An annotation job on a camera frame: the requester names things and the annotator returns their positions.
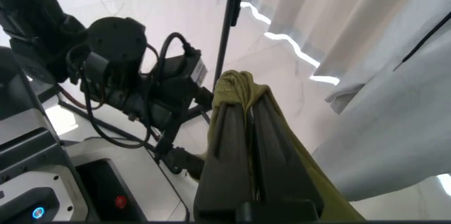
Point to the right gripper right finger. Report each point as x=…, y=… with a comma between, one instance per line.
x=285, y=181

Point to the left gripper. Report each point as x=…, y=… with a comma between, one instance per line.
x=165, y=100

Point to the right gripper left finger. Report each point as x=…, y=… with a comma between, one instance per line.
x=225, y=167

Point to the green garment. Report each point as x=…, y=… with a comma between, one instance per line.
x=236, y=86

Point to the pale grey shorts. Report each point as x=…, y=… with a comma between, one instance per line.
x=387, y=129

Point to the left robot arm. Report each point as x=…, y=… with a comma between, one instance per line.
x=116, y=41

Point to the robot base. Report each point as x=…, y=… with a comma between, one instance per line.
x=134, y=171

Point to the black clothes rack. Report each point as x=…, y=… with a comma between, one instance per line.
x=230, y=5

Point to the white curtain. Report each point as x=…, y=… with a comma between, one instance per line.
x=299, y=5

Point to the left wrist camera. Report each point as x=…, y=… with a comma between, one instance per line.
x=179, y=65

